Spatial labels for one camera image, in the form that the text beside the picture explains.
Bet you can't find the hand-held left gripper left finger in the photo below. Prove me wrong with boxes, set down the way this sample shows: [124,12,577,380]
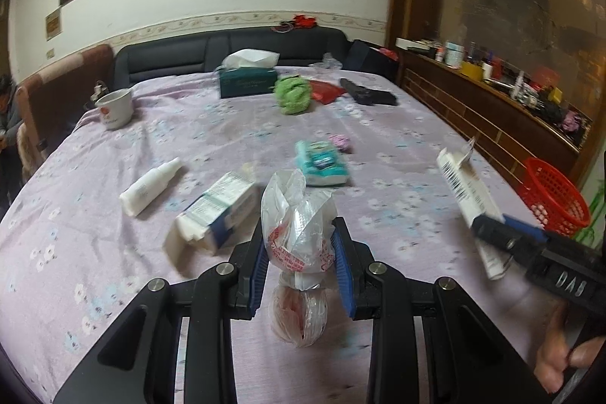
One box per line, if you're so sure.
[52,224,268,404]

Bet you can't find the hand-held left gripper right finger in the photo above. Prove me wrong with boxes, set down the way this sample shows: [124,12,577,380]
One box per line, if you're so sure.
[331,217,552,404]

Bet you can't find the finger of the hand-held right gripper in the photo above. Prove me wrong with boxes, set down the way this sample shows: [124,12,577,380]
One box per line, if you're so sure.
[504,215,547,241]
[473,215,545,256]

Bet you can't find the red plastic basket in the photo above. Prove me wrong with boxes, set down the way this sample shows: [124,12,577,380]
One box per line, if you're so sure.
[517,157,592,239]

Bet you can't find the long white cardboard box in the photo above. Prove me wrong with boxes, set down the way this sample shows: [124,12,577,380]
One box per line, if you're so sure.
[436,148,514,282]

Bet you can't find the person's right hand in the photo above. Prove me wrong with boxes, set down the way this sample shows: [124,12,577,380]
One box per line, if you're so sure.
[533,304,606,395]

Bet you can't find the white blue medicine box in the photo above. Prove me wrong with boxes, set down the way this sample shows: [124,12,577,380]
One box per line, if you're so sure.
[163,170,259,258]

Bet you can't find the green plant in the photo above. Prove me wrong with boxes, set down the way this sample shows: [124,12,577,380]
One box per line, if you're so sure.
[575,181,606,244]

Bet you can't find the teal tissue pack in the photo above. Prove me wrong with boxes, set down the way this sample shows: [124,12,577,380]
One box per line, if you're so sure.
[294,140,351,187]

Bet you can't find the white spray bottle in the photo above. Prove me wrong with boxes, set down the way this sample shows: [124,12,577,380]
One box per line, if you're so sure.
[118,157,183,218]

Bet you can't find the red pouch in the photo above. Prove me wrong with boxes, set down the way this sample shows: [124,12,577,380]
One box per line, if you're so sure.
[309,80,346,105]

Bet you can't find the green cloth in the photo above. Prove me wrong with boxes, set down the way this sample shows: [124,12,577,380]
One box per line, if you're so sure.
[275,75,313,116]

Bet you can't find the white jar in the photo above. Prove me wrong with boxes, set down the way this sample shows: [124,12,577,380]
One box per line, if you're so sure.
[442,43,467,69]

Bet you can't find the dark green tissue box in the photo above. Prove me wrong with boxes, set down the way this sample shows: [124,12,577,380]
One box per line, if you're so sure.
[218,48,280,99]

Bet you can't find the small clear plastic bag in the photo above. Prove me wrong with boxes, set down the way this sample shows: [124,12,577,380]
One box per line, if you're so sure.
[310,53,342,70]

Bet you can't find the black bag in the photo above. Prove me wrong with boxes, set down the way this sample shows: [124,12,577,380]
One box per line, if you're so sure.
[343,39,401,80]

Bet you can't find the white mug red print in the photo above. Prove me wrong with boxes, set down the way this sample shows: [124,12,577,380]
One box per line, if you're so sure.
[95,88,134,130]

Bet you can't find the black leather sofa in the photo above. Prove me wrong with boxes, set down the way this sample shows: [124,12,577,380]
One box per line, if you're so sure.
[112,27,351,92]

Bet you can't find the beige furry bundle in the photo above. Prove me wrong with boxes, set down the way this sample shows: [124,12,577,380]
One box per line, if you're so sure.
[16,125,48,178]

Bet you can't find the brown armchair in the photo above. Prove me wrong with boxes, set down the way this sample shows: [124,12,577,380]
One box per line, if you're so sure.
[16,44,114,159]

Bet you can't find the small wall plaque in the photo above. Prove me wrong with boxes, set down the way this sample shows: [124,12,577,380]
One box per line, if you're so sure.
[45,6,63,40]

